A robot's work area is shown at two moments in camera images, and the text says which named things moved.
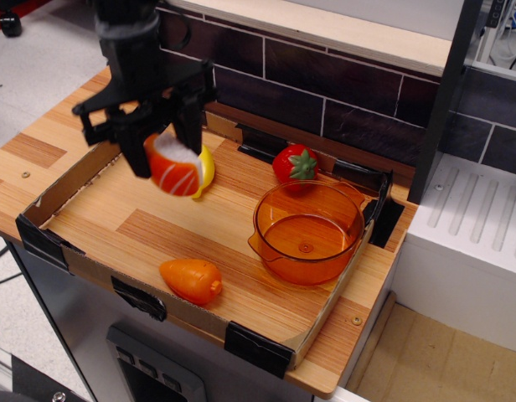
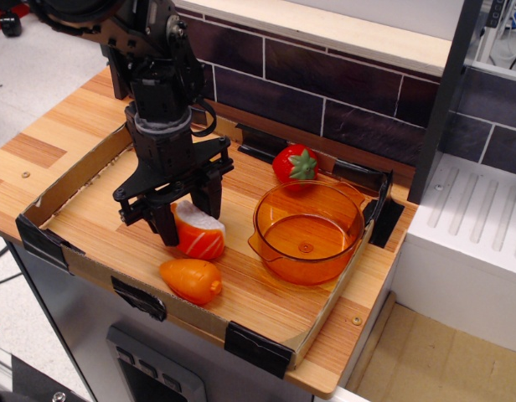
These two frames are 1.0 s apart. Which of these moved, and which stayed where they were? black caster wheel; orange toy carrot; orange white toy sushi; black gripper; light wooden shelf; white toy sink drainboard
Moved: orange white toy sushi; black gripper
Stayed: white toy sink drainboard; black caster wheel; orange toy carrot; light wooden shelf
